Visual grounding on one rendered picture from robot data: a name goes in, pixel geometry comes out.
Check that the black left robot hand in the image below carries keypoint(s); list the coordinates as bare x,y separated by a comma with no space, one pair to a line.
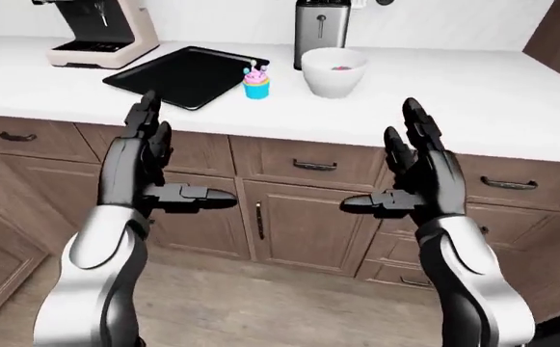
121,173

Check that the small black cabinet knob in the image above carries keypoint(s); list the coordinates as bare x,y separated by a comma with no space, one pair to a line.
484,229

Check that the pink frosted cupcake blue wrapper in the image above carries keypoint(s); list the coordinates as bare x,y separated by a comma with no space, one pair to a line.
256,85

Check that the wooden base cabinet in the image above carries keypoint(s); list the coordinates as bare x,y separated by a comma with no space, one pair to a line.
284,217

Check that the beige black coffee machine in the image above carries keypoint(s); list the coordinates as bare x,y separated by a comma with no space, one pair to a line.
102,32

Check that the white bowl with cake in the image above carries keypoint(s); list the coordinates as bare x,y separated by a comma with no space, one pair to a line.
333,72

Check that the black rectangular tray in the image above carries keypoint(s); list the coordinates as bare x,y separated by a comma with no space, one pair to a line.
186,76

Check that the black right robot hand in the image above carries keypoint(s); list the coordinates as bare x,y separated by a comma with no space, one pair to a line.
436,180

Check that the stainless steel toaster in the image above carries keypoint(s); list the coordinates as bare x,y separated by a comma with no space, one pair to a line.
321,30

